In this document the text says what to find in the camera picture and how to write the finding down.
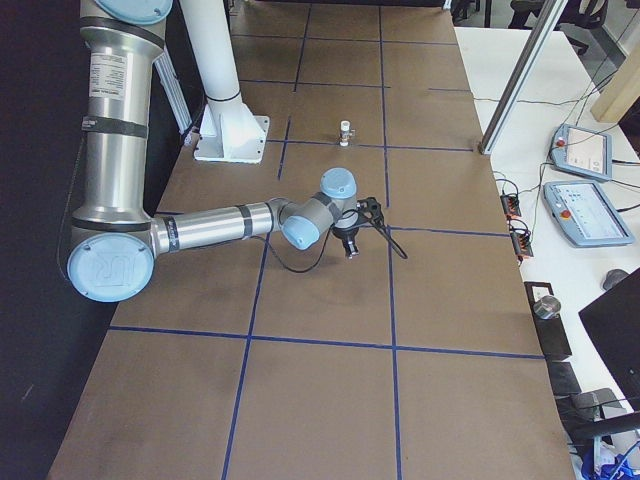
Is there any white mounting column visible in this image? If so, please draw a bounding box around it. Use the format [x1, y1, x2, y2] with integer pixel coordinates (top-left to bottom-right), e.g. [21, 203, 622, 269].
[180, 0, 270, 164]

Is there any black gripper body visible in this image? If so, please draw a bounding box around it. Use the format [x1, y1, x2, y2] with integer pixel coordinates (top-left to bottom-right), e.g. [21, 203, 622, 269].
[332, 226, 359, 241]

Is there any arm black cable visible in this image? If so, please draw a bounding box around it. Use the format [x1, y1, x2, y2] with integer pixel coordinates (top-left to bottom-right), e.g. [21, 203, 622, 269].
[267, 209, 409, 274]

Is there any orange black connector block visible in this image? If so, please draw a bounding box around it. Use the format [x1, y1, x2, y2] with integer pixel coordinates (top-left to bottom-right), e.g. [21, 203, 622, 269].
[500, 193, 521, 219]

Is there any white PPR valve fitting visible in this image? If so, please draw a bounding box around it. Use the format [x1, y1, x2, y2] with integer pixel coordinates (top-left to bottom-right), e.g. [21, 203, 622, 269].
[339, 120, 355, 147]

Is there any black computer mouse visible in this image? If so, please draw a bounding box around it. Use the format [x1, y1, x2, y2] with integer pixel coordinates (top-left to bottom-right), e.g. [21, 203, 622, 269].
[602, 269, 629, 291]

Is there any near teach pendant tablet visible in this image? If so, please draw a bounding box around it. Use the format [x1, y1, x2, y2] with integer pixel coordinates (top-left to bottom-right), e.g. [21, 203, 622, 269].
[543, 180, 635, 248]

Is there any silver metal cylinder weight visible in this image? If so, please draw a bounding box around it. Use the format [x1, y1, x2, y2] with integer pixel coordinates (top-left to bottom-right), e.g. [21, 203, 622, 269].
[532, 295, 561, 320]

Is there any aluminium frame post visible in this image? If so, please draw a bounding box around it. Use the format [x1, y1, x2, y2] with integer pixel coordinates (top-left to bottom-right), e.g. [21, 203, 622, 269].
[478, 0, 567, 155]

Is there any brown paper table cover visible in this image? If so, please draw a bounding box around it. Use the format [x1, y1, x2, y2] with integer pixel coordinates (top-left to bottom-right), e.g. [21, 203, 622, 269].
[49, 1, 574, 479]

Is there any teach pendant tablet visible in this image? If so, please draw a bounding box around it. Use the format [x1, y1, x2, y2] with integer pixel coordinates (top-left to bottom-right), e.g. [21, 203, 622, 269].
[550, 123, 612, 182]
[543, 180, 635, 248]

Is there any black monitor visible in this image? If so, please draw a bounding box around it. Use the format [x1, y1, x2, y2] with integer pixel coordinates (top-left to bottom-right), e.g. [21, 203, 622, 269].
[579, 270, 640, 411]

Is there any far teach pendant tablet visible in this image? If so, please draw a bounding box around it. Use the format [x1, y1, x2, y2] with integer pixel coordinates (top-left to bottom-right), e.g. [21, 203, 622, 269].
[550, 123, 612, 182]

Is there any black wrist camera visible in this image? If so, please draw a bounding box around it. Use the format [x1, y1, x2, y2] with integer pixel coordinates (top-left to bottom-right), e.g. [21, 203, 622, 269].
[357, 197, 385, 228]

